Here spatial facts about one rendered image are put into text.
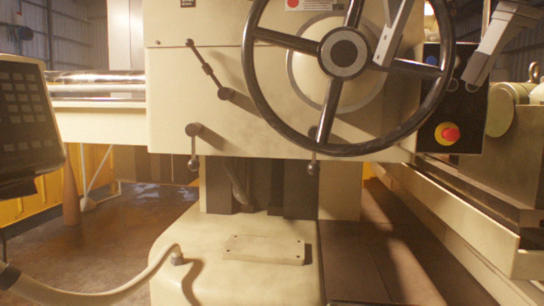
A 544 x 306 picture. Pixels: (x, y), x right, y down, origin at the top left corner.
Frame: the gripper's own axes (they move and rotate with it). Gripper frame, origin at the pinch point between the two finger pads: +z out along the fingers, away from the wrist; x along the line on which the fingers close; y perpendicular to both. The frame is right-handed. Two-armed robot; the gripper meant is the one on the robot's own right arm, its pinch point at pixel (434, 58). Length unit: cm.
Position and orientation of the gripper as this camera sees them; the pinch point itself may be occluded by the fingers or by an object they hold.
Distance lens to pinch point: 40.5
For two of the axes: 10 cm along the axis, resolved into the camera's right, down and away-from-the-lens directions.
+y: 0.6, 5.1, -8.6
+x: 9.8, 1.3, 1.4
